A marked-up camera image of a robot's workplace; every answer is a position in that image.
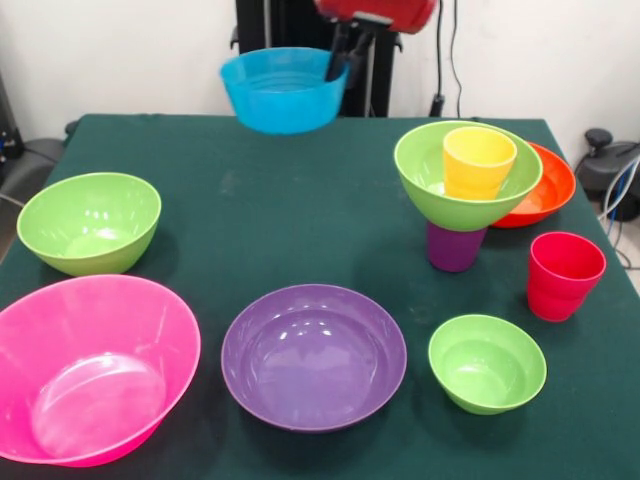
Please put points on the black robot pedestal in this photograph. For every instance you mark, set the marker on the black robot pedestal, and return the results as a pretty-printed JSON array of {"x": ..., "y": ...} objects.
[{"x": 295, "y": 25}]

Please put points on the yellow plastic cup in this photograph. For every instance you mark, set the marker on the yellow plastic cup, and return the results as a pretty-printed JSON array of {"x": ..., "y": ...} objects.
[{"x": 475, "y": 170}]

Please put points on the purple plastic bowl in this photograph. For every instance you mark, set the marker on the purple plastic bowl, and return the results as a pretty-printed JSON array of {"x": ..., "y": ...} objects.
[{"x": 310, "y": 360}]

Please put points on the small green plastic bowl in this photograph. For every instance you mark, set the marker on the small green plastic bowl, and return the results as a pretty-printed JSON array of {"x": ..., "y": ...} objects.
[{"x": 485, "y": 370}]

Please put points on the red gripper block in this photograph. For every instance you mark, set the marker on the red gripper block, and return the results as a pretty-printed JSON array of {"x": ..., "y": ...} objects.
[{"x": 380, "y": 11}]

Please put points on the large pink plastic bowl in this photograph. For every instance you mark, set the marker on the large pink plastic bowl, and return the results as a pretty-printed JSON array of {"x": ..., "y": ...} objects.
[{"x": 100, "y": 370}]

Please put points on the orange-red plastic bowl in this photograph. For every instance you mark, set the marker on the orange-red plastic bowl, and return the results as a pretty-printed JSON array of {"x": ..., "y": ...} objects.
[{"x": 550, "y": 195}]

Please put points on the dark green tablecloth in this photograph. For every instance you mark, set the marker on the dark green tablecloth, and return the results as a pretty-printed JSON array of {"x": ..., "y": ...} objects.
[{"x": 320, "y": 240}]

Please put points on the purple plastic cup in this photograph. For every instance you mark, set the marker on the purple plastic cup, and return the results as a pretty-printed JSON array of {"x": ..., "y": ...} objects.
[{"x": 452, "y": 250}]

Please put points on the blue plastic bowl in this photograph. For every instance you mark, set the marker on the blue plastic bowl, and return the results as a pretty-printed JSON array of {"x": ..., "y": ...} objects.
[{"x": 285, "y": 107}]

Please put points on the black chair base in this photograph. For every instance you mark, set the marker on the black chair base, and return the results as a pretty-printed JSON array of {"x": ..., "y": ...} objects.
[
  {"x": 600, "y": 160},
  {"x": 30, "y": 165}
]

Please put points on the red plastic cup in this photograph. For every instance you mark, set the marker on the red plastic cup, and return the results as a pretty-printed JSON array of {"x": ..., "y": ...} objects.
[{"x": 560, "y": 285}]

